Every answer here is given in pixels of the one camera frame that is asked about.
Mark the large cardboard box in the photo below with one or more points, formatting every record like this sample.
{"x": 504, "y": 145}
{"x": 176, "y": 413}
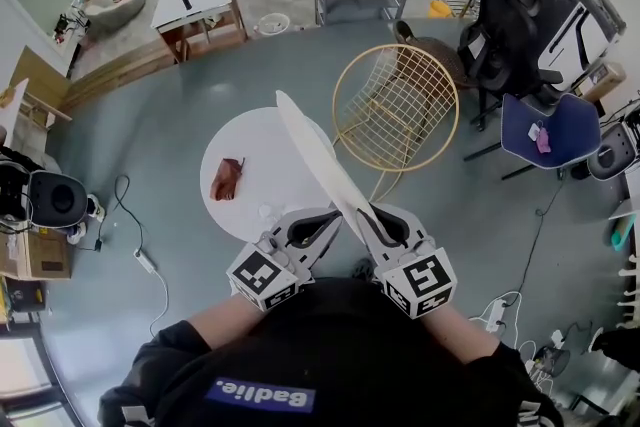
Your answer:
{"x": 32, "y": 255}

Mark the small cardboard box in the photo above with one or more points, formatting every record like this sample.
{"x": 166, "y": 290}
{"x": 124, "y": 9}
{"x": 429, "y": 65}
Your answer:
{"x": 606, "y": 82}

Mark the white hook rack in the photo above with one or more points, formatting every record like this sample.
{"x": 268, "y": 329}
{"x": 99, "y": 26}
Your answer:
{"x": 631, "y": 290}

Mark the black office chair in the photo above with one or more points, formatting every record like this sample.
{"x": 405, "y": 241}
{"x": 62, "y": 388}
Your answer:
{"x": 502, "y": 30}

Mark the small white crumpled object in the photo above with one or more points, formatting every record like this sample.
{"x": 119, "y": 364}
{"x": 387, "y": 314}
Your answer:
{"x": 269, "y": 211}

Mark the small white tag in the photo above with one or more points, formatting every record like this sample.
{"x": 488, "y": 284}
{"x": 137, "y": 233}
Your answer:
{"x": 534, "y": 131}

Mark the gray chair with black seat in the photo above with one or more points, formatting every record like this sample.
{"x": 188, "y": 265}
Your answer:
{"x": 611, "y": 154}

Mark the brown wicker chair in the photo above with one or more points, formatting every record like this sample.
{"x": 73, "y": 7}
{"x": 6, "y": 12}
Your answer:
{"x": 437, "y": 52}

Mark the white and black robot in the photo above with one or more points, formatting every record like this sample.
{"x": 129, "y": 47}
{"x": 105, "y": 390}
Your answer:
{"x": 55, "y": 200}

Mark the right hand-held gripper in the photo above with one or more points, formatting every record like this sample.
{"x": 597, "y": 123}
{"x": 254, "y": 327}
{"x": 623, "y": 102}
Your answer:
{"x": 420, "y": 282}

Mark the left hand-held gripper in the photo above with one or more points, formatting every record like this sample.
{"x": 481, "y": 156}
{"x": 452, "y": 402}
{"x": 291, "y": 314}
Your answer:
{"x": 270, "y": 272}

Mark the teal plastic item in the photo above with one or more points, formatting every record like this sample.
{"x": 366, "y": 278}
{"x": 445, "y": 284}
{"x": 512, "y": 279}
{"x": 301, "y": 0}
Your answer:
{"x": 620, "y": 235}

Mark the white plug charger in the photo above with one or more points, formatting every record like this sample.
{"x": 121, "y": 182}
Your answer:
{"x": 557, "y": 338}

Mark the blue shell chair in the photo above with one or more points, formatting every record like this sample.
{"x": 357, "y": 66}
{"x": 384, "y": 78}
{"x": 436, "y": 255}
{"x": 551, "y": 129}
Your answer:
{"x": 560, "y": 130}

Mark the white power strip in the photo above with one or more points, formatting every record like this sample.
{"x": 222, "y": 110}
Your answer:
{"x": 492, "y": 315}

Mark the person's patterned shoe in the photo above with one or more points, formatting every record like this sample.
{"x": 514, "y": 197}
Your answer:
{"x": 361, "y": 269}

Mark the pink cloth item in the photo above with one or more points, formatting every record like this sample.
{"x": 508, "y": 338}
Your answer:
{"x": 543, "y": 142}

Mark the white round table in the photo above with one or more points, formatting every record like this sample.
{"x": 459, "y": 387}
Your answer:
{"x": 260, "y": 150}

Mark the gray stone basin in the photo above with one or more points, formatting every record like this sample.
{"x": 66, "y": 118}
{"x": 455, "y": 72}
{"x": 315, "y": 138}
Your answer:
{"x": 112, "y": 10}

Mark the brown leather pouch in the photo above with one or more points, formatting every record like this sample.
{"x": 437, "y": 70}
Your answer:
{"x": 226, "y": 180}

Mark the person's left forearm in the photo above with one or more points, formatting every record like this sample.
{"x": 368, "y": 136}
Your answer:
{"x": 230, "y": 317}

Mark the white round basket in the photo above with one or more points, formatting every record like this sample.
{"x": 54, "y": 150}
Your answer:
{"x": 273, "y": 24}

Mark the white and black case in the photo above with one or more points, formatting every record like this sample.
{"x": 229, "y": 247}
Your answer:
{"x": 580, "y": 20}

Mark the person's right forearm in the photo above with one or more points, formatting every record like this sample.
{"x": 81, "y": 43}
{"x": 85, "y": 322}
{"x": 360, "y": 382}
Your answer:
{"x": 462, "y": 332}

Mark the person's black shirt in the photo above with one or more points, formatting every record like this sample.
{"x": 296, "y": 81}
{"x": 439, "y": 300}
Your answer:
{"x": 330, "y": 355}

